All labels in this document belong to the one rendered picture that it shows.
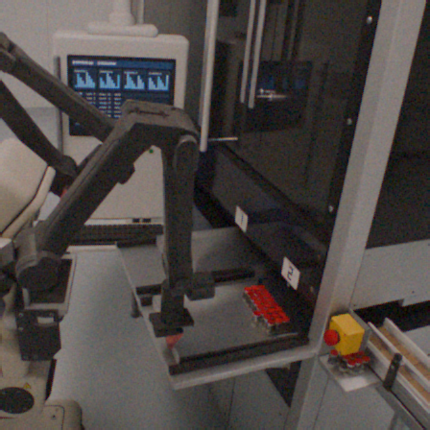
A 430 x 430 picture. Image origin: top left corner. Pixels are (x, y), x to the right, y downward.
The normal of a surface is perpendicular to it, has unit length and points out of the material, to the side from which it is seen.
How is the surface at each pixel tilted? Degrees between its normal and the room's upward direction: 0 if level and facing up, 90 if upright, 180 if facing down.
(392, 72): 90
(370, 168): 90
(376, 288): 90
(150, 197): 90
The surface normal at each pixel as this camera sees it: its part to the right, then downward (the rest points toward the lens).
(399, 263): 0.36, 0.44
